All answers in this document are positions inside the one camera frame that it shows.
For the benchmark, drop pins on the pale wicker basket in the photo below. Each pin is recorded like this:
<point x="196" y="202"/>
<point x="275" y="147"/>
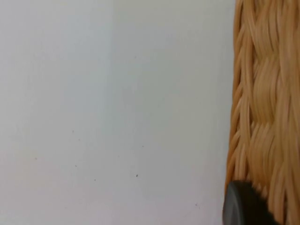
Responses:
<point x="267" y="93"/>

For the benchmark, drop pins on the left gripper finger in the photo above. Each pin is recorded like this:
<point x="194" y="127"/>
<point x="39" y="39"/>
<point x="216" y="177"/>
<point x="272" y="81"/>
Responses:
<point x="243" y="206"/>

